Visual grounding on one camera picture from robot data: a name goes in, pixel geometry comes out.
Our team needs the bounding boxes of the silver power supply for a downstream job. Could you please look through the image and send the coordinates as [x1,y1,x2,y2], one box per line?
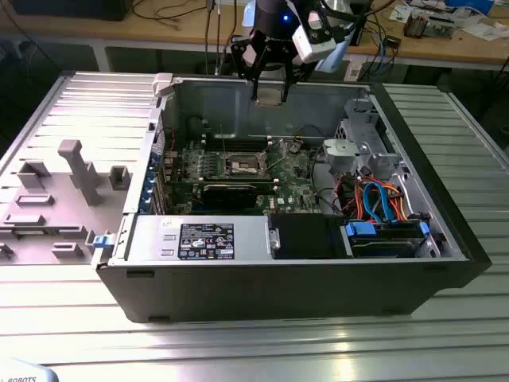
[126,214,275,264]

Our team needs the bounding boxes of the hard disk blue carrier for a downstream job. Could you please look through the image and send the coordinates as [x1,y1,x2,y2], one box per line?
[340,220,433,259]

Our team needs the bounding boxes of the blue box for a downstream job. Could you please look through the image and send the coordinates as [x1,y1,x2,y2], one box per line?
[444,0,494,13]

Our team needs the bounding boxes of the blue wire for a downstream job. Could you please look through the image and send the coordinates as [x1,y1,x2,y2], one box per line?
[362,181,397,224]

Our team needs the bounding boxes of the metal socket cover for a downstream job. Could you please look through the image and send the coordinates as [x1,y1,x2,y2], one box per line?
[258,139,288,178]

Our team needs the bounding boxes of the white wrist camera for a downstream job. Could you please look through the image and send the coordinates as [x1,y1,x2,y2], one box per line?
[291,7,337,64]

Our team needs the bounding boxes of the pale blue teach pendant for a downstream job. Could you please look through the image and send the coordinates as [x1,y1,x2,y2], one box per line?
[0,357,60,382]

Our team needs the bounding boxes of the white paper sheet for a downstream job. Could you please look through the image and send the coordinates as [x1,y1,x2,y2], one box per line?
[463,21,508,41]

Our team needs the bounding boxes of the light grey case latch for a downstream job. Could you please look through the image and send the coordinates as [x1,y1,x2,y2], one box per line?
[152,72,175,98]

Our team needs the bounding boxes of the orange wire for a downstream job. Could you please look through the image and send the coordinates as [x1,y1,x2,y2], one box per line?
[386,183,410,222]
[352,179,366,220]

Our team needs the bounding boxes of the blue cable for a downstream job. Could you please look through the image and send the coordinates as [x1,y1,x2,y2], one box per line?
[377,21,394,79]

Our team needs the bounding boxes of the silver metal bracket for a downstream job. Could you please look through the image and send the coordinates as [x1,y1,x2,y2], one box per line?
[267,225,282,251]

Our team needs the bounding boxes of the black PC case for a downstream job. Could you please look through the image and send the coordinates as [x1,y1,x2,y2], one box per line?
[90,71,493,324]

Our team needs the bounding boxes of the large black box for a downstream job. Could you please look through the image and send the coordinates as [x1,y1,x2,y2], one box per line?
[10,0,132,21]

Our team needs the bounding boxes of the black RAM slot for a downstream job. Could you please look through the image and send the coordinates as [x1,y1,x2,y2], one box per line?
[202,138,274,144]
[202,146,274,152]
[174,177,278,182]
[174,186,278,193]
[174,183,278,189]
[202,135,274,141]
[202,142,274,148]
[174,180,278,185]

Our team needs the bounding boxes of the grey metal device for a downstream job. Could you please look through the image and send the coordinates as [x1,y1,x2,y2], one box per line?
[427,14,457,40]

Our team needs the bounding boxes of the CPU socket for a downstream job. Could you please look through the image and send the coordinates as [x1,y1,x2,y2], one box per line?
[223,152,268,179]

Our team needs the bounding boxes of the silver metal drive cage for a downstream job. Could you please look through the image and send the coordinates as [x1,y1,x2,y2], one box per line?
[336,97,405,176]

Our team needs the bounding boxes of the thick black cable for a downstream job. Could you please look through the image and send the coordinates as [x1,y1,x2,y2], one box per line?
[309,146,345,218]

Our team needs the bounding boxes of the green motherboard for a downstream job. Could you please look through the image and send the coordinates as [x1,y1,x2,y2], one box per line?
[158,134,325,214]

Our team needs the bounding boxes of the grey parts rack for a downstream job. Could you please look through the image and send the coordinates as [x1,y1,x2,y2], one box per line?
[0,138,134,266]

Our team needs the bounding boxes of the red wire bundle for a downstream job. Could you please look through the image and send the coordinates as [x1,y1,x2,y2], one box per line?
[336,174,356,214]

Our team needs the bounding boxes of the printed paper sheet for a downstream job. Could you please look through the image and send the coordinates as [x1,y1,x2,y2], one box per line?
[388,4,413,21]

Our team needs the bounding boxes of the tall black box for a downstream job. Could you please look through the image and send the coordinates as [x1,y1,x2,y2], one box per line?
[352,0,371,48]

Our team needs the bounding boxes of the wooden workbench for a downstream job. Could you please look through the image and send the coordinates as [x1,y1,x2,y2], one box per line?
[0,0,509,72]

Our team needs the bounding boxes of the metal heat sink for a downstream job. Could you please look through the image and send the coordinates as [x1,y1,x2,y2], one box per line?
[403,10,429,40]

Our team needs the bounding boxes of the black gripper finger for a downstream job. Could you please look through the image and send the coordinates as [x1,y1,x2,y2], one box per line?
[230,33,263,101]
[281,39,317,103]

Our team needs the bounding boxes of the blue plastic latch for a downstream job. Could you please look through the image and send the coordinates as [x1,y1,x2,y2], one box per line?
[92,233,115,251]

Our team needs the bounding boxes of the black graphics card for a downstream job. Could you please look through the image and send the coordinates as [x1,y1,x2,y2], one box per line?
[200,183,258,211]

